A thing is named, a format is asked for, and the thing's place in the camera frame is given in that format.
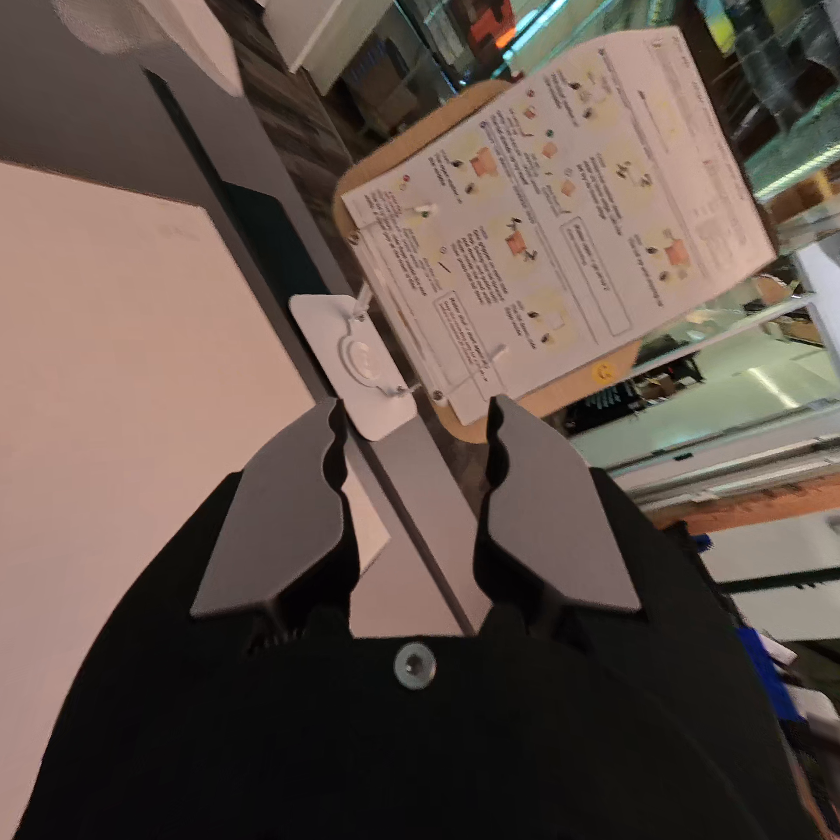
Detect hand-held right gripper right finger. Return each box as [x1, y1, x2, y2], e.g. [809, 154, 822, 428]
[474, 394, 641, 613]

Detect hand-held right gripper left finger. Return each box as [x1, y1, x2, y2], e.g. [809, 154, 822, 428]
[189, 396, 347, 618]

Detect orange and black box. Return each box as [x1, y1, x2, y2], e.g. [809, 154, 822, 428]
[467, 0, 519, 50]

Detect printed instruction sheet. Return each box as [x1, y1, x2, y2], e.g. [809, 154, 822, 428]
[341, 26, 778, 426]

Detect wooden clipboard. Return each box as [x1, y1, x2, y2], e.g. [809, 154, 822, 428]
[331, 79, 647, 447]

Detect white cabinet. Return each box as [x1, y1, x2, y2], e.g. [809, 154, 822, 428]
[256, 0, 411, 73]

